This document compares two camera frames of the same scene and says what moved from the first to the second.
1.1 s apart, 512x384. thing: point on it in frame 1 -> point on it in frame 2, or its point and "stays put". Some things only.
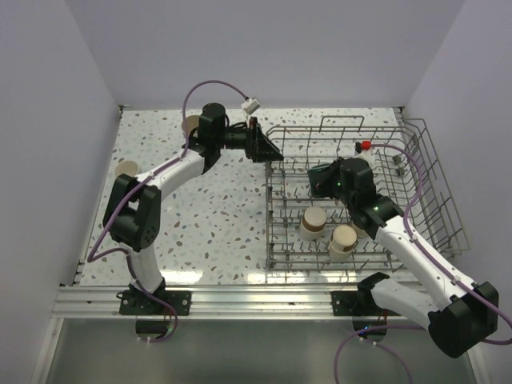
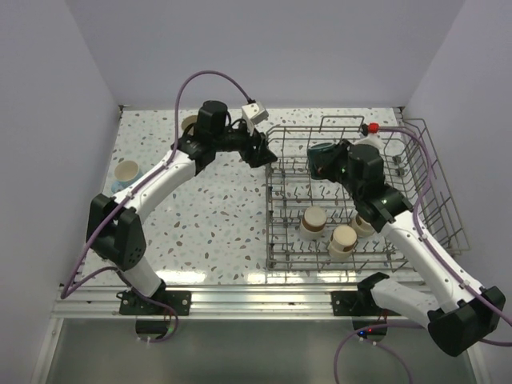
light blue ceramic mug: x=128 y=167 stays put
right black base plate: x=357 y=303 stays put
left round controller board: x=150 y=329 stays put
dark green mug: x=320 y=178 -> x=321 y=160
